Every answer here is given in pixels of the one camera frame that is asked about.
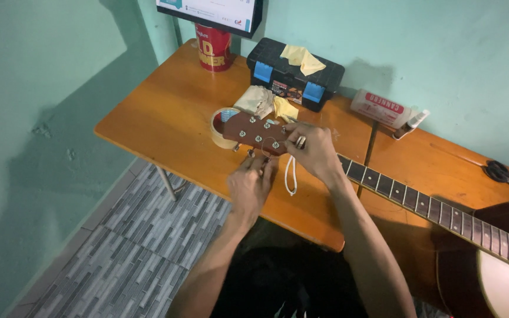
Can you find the brown acoustic guitar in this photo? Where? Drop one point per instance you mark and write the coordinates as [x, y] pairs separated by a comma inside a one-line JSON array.
[[254, 128]]

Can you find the white tube with red label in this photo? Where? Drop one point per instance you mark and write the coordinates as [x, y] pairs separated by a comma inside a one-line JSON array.
[[380, 108]]

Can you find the black toolbox with blue latches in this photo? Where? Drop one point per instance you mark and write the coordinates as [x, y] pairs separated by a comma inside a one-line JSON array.
[[281, 79]]

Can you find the person's right fingers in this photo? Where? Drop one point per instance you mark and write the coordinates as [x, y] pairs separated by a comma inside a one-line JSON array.
[[301, 131]]

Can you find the person's left fingers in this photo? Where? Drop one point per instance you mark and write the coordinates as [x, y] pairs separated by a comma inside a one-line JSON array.
[[256, 165]]

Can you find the person's left hand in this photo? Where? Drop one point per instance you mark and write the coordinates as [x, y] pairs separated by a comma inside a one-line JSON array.
[[248, 187]]

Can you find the black framed monitor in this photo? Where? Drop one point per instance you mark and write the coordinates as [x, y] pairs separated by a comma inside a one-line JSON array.
[[210, 11]]

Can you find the grey metal table leg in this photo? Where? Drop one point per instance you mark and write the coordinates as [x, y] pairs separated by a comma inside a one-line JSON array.
[[166, 183]]

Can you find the person's black clothing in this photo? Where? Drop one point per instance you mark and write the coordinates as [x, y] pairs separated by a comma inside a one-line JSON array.
[[281, 274]]

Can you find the red tin can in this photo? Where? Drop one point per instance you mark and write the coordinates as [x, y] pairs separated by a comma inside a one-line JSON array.
[[214, 48]]

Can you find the yellow cloth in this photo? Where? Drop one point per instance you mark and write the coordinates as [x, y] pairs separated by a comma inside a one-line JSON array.
[[303, 59], [284, 108]]

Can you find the crumpled beige cloth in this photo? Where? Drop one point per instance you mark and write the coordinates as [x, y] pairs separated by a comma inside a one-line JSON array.
[[254, 100]]

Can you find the beige masking tape roll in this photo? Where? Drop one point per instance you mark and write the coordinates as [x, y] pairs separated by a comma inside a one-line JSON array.
[[217, 132]]

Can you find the person's right hand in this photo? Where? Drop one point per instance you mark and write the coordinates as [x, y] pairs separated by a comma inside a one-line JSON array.
[[318, 152]]

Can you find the small white capped bottle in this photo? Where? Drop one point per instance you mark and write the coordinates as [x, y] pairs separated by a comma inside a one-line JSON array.
[[411, 123]]

